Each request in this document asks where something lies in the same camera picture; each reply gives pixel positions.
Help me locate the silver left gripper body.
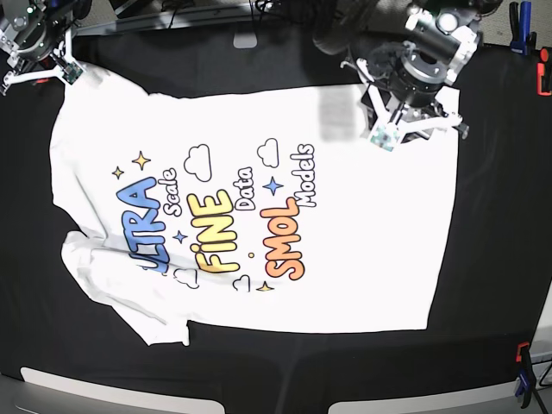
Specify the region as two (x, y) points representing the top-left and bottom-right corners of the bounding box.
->
(342, 41), (469, 152)

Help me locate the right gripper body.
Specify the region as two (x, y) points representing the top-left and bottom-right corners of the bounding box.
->
(1, 17), (83, 96)

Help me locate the white printed t-shirt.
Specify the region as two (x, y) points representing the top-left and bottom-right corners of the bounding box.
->
(50, 66), (458, 344)

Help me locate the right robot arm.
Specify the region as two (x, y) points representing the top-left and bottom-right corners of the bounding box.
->
(1, 0), (91, 96)

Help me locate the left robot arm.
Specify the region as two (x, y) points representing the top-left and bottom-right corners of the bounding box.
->
(342, 1), (500, 151)

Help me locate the blue clamp far right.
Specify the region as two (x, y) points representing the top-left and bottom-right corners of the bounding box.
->
(509, 1), (536, 56)

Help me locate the blue clamp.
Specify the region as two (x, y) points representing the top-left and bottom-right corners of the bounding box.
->
(509, 1), (536, 56)
(515, 342), (536, 409)

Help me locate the orange clamp far right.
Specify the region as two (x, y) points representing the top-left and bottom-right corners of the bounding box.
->
(536, 47), (551, 97)

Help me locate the blue clamp near right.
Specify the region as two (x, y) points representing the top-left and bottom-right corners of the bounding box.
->
(515, 342), (536, 409)

